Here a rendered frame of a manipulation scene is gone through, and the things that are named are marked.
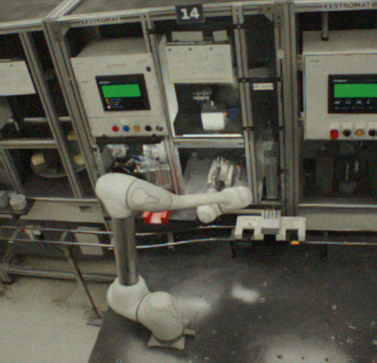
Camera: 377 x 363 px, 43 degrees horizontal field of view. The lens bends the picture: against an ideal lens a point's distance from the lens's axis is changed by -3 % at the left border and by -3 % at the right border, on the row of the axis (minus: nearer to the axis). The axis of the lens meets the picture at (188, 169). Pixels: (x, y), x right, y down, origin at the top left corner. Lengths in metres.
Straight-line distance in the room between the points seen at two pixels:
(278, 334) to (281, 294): 0.25
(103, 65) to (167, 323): 1.25
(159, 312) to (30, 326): 1.61
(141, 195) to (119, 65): 0.72
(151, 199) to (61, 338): 1.80
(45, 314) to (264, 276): 1.73
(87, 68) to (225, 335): 1.46
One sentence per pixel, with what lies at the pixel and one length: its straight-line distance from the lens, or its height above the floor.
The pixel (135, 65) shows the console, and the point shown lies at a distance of 2.38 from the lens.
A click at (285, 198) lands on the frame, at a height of 0.95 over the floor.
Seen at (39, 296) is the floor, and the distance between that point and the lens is 3.87.
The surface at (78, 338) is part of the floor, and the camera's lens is 3.51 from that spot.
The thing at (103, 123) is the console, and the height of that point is 1.45.
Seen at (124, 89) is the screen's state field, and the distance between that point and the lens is 2.43.
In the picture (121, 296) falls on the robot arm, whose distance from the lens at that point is 2.38.
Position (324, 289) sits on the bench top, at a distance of 2.63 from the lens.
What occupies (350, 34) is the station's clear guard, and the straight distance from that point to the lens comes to 2.24.
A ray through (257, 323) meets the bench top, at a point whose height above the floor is 0.68.
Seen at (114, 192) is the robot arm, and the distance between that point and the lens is 2.08.
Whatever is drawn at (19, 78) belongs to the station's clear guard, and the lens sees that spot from 2.71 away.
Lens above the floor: 2.73
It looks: 37 degrees down
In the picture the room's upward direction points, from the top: 10 degrees counter-clockwise
